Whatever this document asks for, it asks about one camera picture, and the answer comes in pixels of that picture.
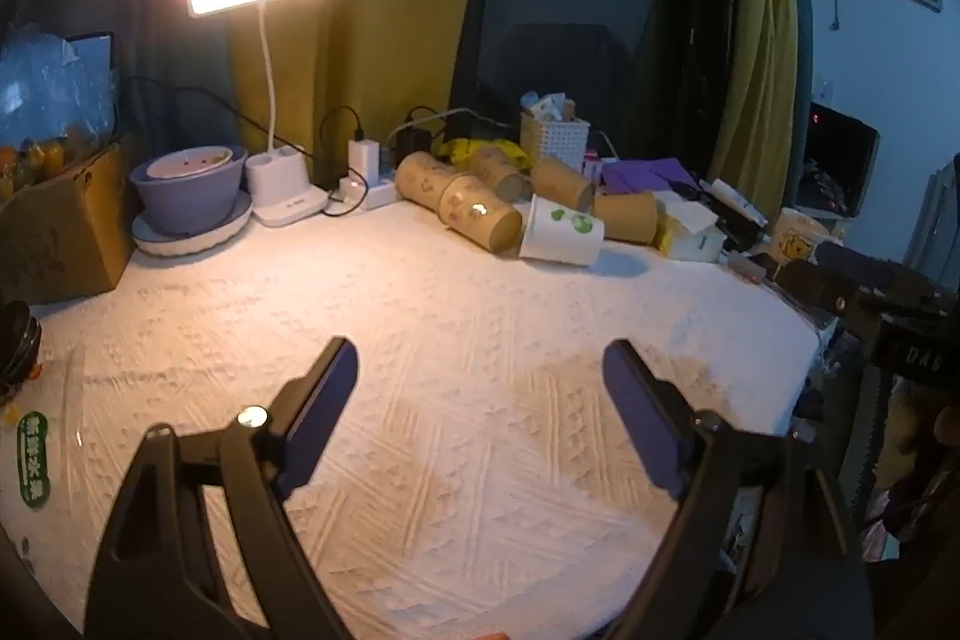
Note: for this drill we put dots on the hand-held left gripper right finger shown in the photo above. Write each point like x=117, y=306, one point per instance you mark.
x=646, y=419

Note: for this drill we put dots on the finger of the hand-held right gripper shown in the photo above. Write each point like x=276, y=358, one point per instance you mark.
x=821, y=291
x=870, y=269

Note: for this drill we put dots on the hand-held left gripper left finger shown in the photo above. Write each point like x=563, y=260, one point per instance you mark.
x=319, y=419

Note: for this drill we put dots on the white green-print paper cup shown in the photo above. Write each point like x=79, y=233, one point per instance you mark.
x=561, y=231

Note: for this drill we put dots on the brown patterned paper cup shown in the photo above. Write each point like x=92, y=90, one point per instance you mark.
x=480, y=214

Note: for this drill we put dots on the white cartoon mug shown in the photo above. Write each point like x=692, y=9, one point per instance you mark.
x=796, y=236

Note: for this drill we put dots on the black monitor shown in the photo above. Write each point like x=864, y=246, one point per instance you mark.
x=840, y=160

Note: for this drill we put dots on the white tube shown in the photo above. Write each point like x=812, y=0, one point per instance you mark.
x=736, y=199

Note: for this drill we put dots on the yellow white tissue box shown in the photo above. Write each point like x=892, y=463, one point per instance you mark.
x=686, y=233

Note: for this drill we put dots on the white textured tablecloth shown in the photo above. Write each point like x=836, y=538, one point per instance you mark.
x=465, y=325

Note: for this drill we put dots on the purple cloth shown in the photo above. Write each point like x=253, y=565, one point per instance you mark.
x=646, y=175

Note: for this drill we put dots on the white plate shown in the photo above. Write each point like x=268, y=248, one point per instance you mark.
x=196, y=245

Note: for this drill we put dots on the white power strip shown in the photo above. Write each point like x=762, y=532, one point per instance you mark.
x=375, y=194

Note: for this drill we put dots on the yellow curtain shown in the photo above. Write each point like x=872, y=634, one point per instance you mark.
x=759, y=48

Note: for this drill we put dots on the purple bowl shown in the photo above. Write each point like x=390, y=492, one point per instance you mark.
x=187, y=203

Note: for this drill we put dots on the white charger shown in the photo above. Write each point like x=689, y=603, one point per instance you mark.
x=365, y=156

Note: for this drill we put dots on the white inner dish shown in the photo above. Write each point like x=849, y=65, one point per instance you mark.
x=187, y=166

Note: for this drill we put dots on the clear bag with green label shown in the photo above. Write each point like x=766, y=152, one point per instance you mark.
x=34, y=460

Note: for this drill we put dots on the white plastic basket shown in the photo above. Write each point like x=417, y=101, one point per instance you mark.
x=555, y=144

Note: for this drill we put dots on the black power adapter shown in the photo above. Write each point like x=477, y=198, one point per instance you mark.
x=414, y=144

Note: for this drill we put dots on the yellow bag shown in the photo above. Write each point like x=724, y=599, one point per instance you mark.
x=459, y=150

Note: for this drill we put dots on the stack of black bowls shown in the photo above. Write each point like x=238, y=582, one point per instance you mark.
x=15, y=344

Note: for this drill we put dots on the cardboard box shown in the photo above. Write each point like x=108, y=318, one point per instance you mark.
x=60, y=235

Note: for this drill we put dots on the packets in basket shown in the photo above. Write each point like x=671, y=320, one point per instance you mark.
x=544, y=105

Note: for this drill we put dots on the plastic bag of oranges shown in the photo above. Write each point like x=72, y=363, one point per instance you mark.
x=45, y=108

